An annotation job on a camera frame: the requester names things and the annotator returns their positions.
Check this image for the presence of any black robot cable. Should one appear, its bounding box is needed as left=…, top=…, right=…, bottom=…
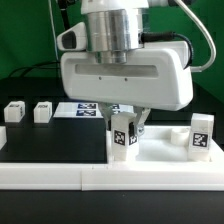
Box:
left=7, top=0, right=78, bottom=78

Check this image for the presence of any white marker sheet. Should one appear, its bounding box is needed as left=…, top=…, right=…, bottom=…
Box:
left=53, top=102, right=143, bottom=119

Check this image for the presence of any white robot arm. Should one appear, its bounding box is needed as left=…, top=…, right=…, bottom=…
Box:
left=57, top=0, right=193, bottom=135

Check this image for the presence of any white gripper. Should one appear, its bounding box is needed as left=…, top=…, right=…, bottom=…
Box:
left=61, top=41, right=193, bottom=136

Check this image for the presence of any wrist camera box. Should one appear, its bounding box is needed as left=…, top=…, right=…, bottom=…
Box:
left=57, top=22, right=87, bottom=52

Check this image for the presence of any white square table top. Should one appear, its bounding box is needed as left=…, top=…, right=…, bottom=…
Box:
left=106, top=126, right=224, bottom=163

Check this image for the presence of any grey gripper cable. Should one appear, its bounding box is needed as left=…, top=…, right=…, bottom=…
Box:
left=141, top=0, right=217, bottom=73

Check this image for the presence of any white hanging cable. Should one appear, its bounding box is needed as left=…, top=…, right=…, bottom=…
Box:
left=47, top=0, right=62, bottom=64

